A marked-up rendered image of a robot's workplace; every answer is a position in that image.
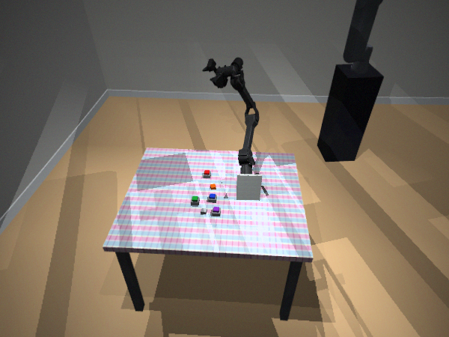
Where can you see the green button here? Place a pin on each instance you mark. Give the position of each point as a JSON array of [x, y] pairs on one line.
[[195, 200]]

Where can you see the purple button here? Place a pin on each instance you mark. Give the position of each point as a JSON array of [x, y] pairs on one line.
[[216, 211]]

